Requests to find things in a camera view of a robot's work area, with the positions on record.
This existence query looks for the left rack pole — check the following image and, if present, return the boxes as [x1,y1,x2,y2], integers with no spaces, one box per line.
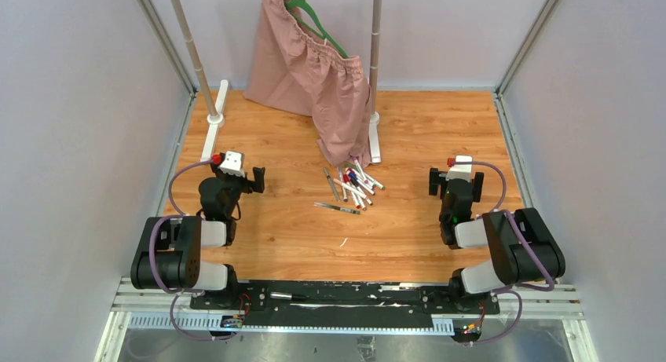
[170,0,222,123]

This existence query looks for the grey pen upright left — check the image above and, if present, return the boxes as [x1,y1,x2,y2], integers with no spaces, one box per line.
[323,167,340,202]

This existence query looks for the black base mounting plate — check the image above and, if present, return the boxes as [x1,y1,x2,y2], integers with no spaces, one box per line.
[189,280,500,330]

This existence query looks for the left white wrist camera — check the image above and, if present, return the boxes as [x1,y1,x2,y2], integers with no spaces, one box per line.
[218,151,247,177]

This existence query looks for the rack pole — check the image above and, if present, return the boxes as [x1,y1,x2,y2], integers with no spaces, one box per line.
[170,0,222,123]
[369,0,382,111]

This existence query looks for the grey pen lying apart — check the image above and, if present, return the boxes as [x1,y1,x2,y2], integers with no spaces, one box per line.
[313,202,360,215]

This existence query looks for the white rack foot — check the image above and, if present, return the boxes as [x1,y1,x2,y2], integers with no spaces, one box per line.
[368,112,382,164]
[199,79,229,162]

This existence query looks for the right rack pole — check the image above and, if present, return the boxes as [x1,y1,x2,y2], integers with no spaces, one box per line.
[369,0,382,111]

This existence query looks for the green clothes hanger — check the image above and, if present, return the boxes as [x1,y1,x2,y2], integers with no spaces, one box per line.
[284,0,349,59]

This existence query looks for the white marker green cap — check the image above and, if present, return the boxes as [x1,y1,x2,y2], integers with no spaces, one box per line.
[354,159,386,190]

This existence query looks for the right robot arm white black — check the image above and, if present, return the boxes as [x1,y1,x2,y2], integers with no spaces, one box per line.
[429,167,566,313]

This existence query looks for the left white rack foot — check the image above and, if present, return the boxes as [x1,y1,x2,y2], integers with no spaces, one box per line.
[199,79,229,162]

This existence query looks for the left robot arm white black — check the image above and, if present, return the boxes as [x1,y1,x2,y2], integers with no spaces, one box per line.
[130,159,265,309]

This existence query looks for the white marker red cap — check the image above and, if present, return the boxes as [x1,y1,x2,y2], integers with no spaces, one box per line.
[342,174,362,209]

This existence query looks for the pink cloth shorts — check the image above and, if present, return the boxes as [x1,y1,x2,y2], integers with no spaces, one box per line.
[243,0,372,166]

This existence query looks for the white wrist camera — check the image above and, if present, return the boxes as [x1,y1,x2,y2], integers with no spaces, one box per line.
[445,155,473,182]
[218,151,247,177]

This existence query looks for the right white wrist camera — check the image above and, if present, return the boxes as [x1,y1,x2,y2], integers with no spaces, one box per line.
[445,155,473,182]

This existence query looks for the right white rack foot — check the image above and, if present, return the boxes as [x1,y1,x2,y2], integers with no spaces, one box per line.
[368,112,382,164]

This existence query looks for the aluminium frame rail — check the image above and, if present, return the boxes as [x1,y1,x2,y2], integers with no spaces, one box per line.
[112,278,584,335]

